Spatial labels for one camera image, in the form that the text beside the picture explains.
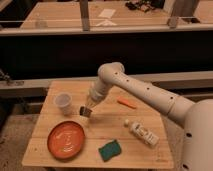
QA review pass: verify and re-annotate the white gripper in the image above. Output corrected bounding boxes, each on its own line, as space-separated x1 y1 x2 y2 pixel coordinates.
79 79 111 118

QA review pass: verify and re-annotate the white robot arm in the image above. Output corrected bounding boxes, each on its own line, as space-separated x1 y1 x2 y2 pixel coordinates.
85 62 213 171

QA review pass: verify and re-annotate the clear plastic cup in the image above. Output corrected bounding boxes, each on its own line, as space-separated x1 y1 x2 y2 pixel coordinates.
54 93 72 115

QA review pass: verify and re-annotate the orange plate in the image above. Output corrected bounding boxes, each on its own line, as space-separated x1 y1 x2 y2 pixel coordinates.
47 121 85 160

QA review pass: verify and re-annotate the orange carrot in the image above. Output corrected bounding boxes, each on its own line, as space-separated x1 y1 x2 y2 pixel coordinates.
117 98 137 109

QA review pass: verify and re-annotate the green sponge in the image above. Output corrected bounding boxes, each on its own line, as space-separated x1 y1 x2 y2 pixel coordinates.
98 140 122 162

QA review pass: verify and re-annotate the white bottle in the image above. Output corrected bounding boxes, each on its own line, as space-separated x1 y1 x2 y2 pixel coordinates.
124 119 159 147

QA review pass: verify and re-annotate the white paper sheet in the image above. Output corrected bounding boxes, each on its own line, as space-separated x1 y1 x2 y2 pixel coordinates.
99 9 116 18

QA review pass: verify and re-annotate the grey metal post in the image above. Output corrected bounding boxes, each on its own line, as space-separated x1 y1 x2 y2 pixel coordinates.
167 0 200 28
79 0 90 31

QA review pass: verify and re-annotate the black cables clutter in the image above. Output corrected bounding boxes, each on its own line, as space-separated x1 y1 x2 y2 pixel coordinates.
125 0 165 13

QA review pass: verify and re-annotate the grey metal post right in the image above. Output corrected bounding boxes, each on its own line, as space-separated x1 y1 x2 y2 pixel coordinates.
167 0 200 28

